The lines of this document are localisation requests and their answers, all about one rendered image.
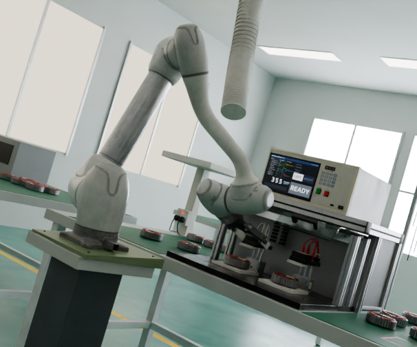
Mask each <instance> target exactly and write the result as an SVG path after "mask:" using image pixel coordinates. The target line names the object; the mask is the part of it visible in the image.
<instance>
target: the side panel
mask: <svg viewBox="0 0 417 347"><path fill-rule="evenodd" d="M401 247H402V244H399V243H396V242H392V241H389V240H386V239H383V238H379V237H377V239H376V244H375V247H374V251H373V254H372V258H371V261H370V265H369V268H368V270H367V275H366V278H365V282H364V285H363V289H362V292H361V296H360V299H359V303H358V306H357V308H356V307H354V308H353V311H352V312H355V313H367V312H370V311H372V312H376V313H380V311H383V309H384V306H385V302H386V299H387V294H388V292H389V288H390V284H391V282H392V278H393V275H394V271H395V268H396V263H397V261H398V256H399V253H400V249H401Z"/></svg>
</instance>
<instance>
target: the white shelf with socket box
mask: <svg viewBox="0 0 417 347"><path fill-rule="evenodd" d="M162 156H164V157H166V158H170V159H172V160H176V161H178V162H182V163H184V164H187V165H190V166H192V167H196V168H197V170H196V172H195V177H194V179H193V184H192V186H191V190H190V193H189V197H188V200H187V203H186V206H185V209H181V208H178V211H177V213H176V215H174V219H173V220H172V222H171V225H172V223H173V221H174V222H176V223H177V231H172V230H170V229H171V226H170V228H169V230H170V231H172V232H176V234H177V235H181V236H183V237H186V236H187V234H188V233H192V230H193V227H194V224H195V220H196V217H197V213H198V210H199V208H200V203H201V202H200V200H199V199H198V197H197V194H196V191H197V187H198V185H199V184H200V183H201V181H203V180H205V179H207V178H208V177H209V173H210V171H211V172H214V173H217V174H222V175H225V176H229V177H232V178H235V176H236V172H235V171H233V170H231V169H228V168H225V167H223V166H220V165H217V164H215V163H212V162H208V161H205V160H200V159H197V158H192V157H189V156H184V155H181V154H176V153H173V152H170V151H165V150H163V152H162ZM178 224H180V227H179V230H178Z"/></svg>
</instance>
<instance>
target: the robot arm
mask: <svg viewBox="0 0 417 347"><path fill-rule="evenodd" d="M148 71H149V73H148V74H147V76H146V77H145V79H144V81H143V82H142V84H141V86H140V87H139V89H138V91H137V92H136V94H135V95H134V97H133V98H132V100H131V102H130V104H129V105H128V107H127V108H126V110H125V112H124V113H123V115H122V116H121V118H120V120H119V121H118V123H117V125H116V126H115V128H114V130H113V131H112V133H111V134H110V136H109V138H108V139H107V141H106V143H105V144H104V146H103V148H102V149H101V151H100V152H99V154H93V155H91V156H89V157H88V158H87V160H86V161H85V162H84V163H83V165H82V166H81V168H80V169H79V170H78V171H77V172H76V173H75V174H74V175H73V176H72V178H71V179H70V181H69V184H68V195H69V198H70V200H71V202H72V204H73V205H74V206H75V207H76V208H77V214H76V222H75V225H74V228H73V231H61V232H60V234H59V235H60V236H62V237H64V238H67V239H68V240H71V241H73V242H75V243H77V244H79V245H81V246H82V247H83V248H86V249H104V250H112V251H125V252H128V251H129V247H128V246H125V245H124V244H122V243H120V242H119V241H118V238H119V233H120V228H121V225H122V222H123V219H124V216H125V211H126V208H127V202H128V198H129V179H128V176H127V173H126V172H125V170H124V169H123V168H122V166H123V165H124V163H125V161H126V159H127V158H128V156H129V155H130V153H131V151H132V150H133V148H134V147H135V145H136V143H137V142H138V140H139V138H140V137H141V135H142V133H143V131H144V130H145V128H146V127H147V125H148V124H149V121H150V120H151V118H152V117H153V115H154V114H155V112H156V110H157V108H158V107H159V105H160V104H161V102H162V100H163V98H164V97H165V95H166V94H167V92H168V91H169V89H170V87H171V86H174V85H175V84H177V83H178V82H179V81H180V79H181V78H182V80H183V82H184V85H185V87H186V90H187V93H188V95H189V99H190V102H191V105H192V108H193V111H194V113H195V115H196V117H197V119H198V120H199V122H200V124H201V125H202V126H203V128H204V129H205V130H206V131H207V132H208V134H209V135H210V136H211V137H212V138H213V140H214V141H215V142H216V143H217V144H218V145H219V146H220V147H221V149H222V150H223V151H224V152H225V154H226V155H227V156H228V157H229V158H230V160H231V161H232V163H233V164H234V167H235V172H236V176H235V179H234V181H233V182H232V186H229V185H225V184H222V183H219V182H218V181H216V180H212V179H209V178H207V179H205V180H203V181H201V183H200V184H199V185H198V187H197V191H196V194H197V197H198V199H199V200H200V202H201V203H202V205H203V206H204V207H205V208H206V209H207V210H208V211H209V212H210V213H212V214H213V215H215V216H216V217H217V218H218V219H219V220H220V221H221V222H222V223H224V224H226V226H227V228H228V230H230V229H232V230H231V231H233V232H234V233H235V234H236V235H237V237H238V238H239V239H240V240H241V241H243V240H244V238H245V237H246V234H245V233H249V234H250V235H252V236H253V237H254V238H256V239H258V240H259V243H260V244H261V245H262V246H263V247H264V248H265V249H266V250H268V247H269V246H270V242H269V241H267V239H266V238H267V236H266V235H264V234H263V233H262V232H261V231H259V230H258V229H256V228H255V227H254V226H253V225H252V224H251V223H249V224H248V223H246V221H244V216H243V215H253V214H259V213H263V212H265V211H267V210H268V209H269V208H271V206H272V205H273V202H274V194H273V192H272V190H271V189H270V188H269V187H267V186H266V185H263V184H262V183H261V182H260V180H259V178H257V177H256V176H255V175H254V173H253V171H252V169H251V166H250V163H249V161H248V159H247V157H246V155H245V153H244V152H243V151H242V149H241V148H240V147H239V145H238V144H237V143H236V142H235V140H234V139H233V138H232V136H231V135H230V134H229V133H228V132H227V130H226V129H225V128H224V126H223V125H222V124H221V122H219V120H218V119H217V118H216V116H215V115H214V113H213V111H212V109H211V106H210V103H209V60H208V55H207V51H206V44H205V41H204V37H203V35H202V33H201V31H200V29H199V28H198V27H197V26H196V24H194V23H188V24H182V25H179V26H178V28H177V29H176V31H175V34H174V35H173V36H169V37H167V38H165V39H163V40H162V41H161V42H159V44H157V46H156V48H155V50H154V51H153V56H152V57H151V60H150V63H149V68H148ZM246 228H247V230H246V231H245V229H246Z"/></svg>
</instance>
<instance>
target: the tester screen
mask: <svg viewBox="0 0 417 347"><path fill-rule="evenodd" d="M318 168H319V165H316V164H313V163H309V162H304V161H300V160H295V159H291V158H286V157H283V156H277V155H273V154H271V157H270V161H269V164H268V168H267V171H266V175H265V178H264V182H268V183H271V184H274V185H279V186H282V187H287V189H286V191H283V190H280V189H276V188H272V187H269V188H270V189H272V190H275V191H279V192H282V193H287V194H290V195H292V196H297V197H300V198H305V197H302V196H298V195H295V194H291V193H288V190H289V187H290V183H291V182H295V183H299V184H302V185H306V186H309V187H313V184H314V182H313V184H310V183H306V182H302V181H298V180H293V179H292V177H293V174H294V172H295V173H298V174H303V175H306V176H312V177H314V180H315V177H316V174H317V170H318ZM272 177H276V178H281V179H283V182H282V185H281V184H277V183H274V182H271V178H272ZM264 182H263V185H264ZM309 198H310V197H309ZM309 198H305V199H307V200H309Z"/></svg>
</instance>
